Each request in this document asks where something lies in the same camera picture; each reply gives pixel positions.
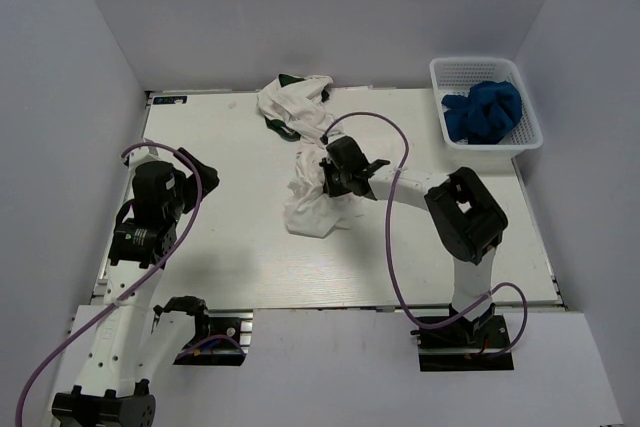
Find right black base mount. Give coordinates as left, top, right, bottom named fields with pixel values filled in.
left=411, top=315, right=514, bottom=372

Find white green raglan t shirt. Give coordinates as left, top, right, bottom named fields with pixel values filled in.
left=257, top=75, right=334, bottom=144

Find blue t shirt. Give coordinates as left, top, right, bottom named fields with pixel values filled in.
left=441, top=81, right=523, bottom=145

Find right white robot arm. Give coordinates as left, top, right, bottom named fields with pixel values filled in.
left=320, top=136, right=508, bottom=346

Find white plastic basket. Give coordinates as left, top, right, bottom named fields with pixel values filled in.
left=430, top=57, right=543, bottom=163

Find white t shirt red print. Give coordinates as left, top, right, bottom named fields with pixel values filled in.
left=283, top=140, right=364, bottom=238

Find blue table label sticker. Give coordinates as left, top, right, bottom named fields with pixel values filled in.
left=152, top=95, right=188, bottom=105

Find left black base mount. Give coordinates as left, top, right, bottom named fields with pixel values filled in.
left=174, top=311, right=253, bottom=367

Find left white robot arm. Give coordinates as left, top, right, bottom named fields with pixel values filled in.
left=51, top=142, right=219, bottom=426

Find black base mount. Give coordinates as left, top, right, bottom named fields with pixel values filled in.
left=411, top=315, right=514, bottom=372
left=174, top=311, right=253, bottom=367

